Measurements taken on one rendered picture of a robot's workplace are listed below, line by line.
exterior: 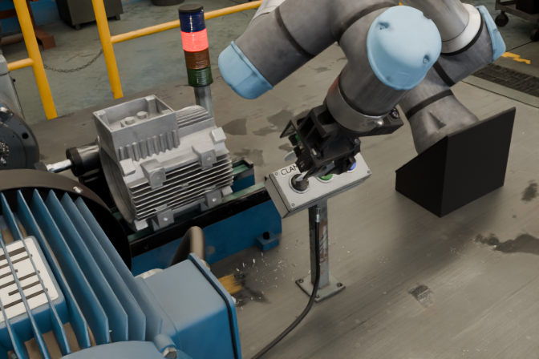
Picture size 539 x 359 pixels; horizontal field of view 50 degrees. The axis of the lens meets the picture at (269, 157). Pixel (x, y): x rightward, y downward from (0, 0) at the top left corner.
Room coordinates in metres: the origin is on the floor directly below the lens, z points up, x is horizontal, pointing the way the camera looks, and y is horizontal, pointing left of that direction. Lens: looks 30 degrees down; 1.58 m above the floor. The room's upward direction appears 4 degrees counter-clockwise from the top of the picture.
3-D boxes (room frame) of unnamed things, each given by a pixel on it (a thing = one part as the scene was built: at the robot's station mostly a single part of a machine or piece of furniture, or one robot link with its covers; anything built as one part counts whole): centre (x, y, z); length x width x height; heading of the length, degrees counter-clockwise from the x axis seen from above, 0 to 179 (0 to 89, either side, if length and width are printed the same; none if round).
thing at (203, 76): (1.34, 0.16, 1.05); 0.06 x 0.06 x 0.04
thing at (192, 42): (1.34, 0.16, 1.14); 0.06 x 0.06 x 0.04
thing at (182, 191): (0.97, 0.20, 1.01); 0.20 x 0.19 x 0.19; 121
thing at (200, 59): (1.34, 0.16, 1.10); 0.06 x 0.06 x 0.04
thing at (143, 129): (0.94, 0.24, 1.11); 0.12 x 0.11 x 0.07; 121
